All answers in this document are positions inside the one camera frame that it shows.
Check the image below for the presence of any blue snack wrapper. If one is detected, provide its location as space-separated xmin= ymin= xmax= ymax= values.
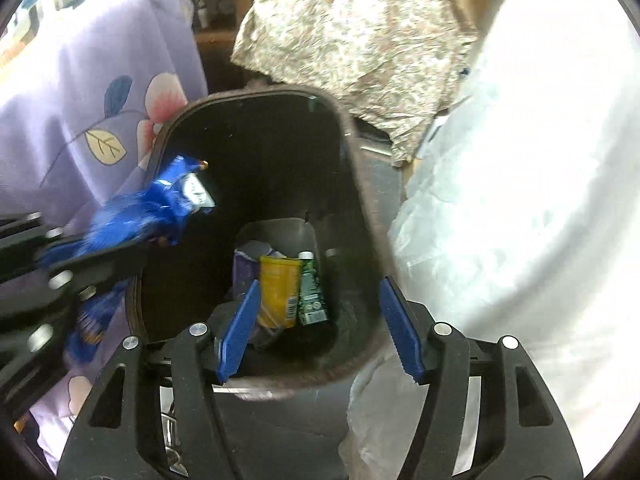
xmin=40 ymin=155 xmax=217 ymax=361

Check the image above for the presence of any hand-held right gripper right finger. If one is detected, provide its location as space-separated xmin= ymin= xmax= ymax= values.
xmin=379 ymin=276 xmax=583 ymax=480

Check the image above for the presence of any black trash bin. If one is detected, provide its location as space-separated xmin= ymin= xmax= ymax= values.
xmin=125 ymin=86 xmax=401 ymax=401

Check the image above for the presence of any purple snack packet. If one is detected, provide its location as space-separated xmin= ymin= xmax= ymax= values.
xmin=233 ymin=240 xmax=275 ymax=311

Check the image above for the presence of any yellow can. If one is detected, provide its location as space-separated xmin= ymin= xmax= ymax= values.
xmin=257 ymin=255 xmax=304 ymax=329

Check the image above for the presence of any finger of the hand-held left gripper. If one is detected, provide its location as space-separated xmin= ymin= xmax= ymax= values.
xmin=0 ymin=242 xmax=151 ymax=413
xmin=0 ymin=212 xmax=63 ymax=283

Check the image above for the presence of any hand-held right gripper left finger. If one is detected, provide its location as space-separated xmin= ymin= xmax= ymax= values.
xmin=57 ymin=279 xmax=262 ymax=480

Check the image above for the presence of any purple floral tablecloth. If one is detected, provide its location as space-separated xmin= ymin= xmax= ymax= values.
xmin=0 ymin=0 xmax=208 ymax=471

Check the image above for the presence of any floral cloth cover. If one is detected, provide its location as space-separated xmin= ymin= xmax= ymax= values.
xmin=231 ymin=0 xmax=481 ymax=167

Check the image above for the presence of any green white drink carton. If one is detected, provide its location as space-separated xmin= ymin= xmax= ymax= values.
xmin=297 ymin=251 xmax=328 ymax=326

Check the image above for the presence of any white cloth cover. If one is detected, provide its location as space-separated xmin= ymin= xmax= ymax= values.
xmin=340 ymin=0 xmax=640 ymax=480

